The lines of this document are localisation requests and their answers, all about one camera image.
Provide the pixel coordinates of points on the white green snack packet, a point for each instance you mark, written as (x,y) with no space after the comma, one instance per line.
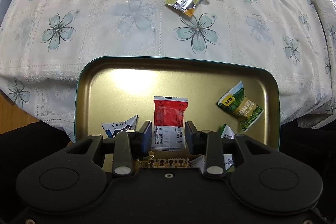
(226,134)

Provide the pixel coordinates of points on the green pea snack packet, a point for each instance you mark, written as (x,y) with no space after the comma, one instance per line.
(236,103)

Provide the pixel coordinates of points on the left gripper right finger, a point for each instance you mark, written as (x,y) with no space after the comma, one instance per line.
(191,136)

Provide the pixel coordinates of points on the white floral tablecloth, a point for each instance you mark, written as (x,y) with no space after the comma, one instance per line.
(46,43)

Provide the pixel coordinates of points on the white blue snack packet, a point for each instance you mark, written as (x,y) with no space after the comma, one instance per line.
(112,129)

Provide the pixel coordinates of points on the gold metal tin tray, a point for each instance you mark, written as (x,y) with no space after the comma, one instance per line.
(113,89)

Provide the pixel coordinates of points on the yellow brown patterned snack packet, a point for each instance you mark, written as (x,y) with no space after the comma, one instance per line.
(152,160)

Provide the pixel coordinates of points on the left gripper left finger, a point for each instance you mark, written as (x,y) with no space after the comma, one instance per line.
(144,138)

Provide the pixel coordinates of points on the red white snack packet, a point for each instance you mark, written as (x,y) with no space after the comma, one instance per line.
(168,124)

